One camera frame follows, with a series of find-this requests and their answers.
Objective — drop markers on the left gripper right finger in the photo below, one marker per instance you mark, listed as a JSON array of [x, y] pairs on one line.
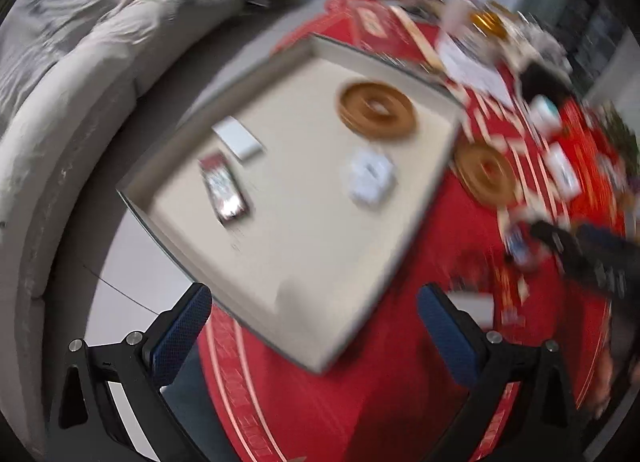
[[458, 339]]

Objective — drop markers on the small white rectangular box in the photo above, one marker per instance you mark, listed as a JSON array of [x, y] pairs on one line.
[[237, 138]]

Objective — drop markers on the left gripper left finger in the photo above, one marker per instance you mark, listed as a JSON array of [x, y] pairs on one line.
[[171, 336]]

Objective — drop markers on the round red tablecloth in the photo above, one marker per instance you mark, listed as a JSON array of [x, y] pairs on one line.
[[390, 395]]

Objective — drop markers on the brown disc on table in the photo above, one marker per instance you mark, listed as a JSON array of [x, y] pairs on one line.
[[485, 174]]

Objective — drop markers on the person's right hand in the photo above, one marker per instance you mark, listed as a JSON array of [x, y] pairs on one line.
[[599, 392]]

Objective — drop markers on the brown disc with hole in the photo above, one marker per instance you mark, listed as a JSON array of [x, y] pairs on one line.
[[376, 111]]

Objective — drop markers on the white teal lid jar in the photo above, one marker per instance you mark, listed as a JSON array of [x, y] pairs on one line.
[[544, 116]]

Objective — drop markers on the long red gift box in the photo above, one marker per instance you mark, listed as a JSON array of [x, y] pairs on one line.
[[384, 29]]

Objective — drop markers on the red patterned card box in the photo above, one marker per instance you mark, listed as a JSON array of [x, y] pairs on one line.
[[224, 192]]

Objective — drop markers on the white flat card box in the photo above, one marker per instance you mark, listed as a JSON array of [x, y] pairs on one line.
[[479, 306]]

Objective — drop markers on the large shallow white tray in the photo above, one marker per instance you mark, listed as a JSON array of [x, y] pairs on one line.
[[307, 265]]

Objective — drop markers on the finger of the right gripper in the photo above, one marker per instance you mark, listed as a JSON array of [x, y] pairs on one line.
[[561, 243]]

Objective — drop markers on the grey curved sofa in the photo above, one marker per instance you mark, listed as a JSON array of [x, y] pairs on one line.
[[71, 73]]

